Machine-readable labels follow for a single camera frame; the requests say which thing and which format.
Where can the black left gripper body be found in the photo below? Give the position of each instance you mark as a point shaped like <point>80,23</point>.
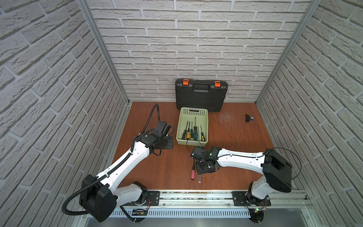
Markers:
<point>168,141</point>

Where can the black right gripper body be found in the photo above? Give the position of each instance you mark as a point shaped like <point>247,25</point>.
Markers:
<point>202,168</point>

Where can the black yellow short screwdriver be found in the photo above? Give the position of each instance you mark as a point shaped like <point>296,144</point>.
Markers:
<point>202,134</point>

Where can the orange handled screwdriver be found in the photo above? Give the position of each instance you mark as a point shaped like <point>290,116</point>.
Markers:
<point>188,135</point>

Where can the teal and grey screwdriver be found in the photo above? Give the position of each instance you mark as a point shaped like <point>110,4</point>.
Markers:
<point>195,131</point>

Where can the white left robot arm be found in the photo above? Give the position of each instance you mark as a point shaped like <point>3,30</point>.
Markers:
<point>100,195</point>

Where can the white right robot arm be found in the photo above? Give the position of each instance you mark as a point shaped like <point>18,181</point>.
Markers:
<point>276,171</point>

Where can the light green perforated plastic bin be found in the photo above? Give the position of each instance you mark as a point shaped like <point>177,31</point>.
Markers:
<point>189,114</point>

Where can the black plastic tool case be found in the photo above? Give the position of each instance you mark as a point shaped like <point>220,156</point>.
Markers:
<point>204,94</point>

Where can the black relay with clear cover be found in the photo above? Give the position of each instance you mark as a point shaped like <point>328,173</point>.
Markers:
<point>249,118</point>

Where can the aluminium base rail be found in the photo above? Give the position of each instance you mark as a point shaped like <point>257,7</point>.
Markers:
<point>218,203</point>

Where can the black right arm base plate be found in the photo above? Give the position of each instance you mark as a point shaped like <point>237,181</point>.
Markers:
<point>243,198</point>

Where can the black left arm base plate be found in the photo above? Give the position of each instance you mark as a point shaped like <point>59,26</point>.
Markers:
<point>150,198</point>

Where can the aluminium corner frame post left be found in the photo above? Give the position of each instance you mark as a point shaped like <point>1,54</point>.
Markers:
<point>102,46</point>

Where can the aluminium corner frame post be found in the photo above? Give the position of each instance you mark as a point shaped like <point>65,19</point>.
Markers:
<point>312,7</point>
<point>102,46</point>

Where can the aluminium corner frame post right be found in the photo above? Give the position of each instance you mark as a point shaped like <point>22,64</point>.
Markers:
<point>312,7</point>

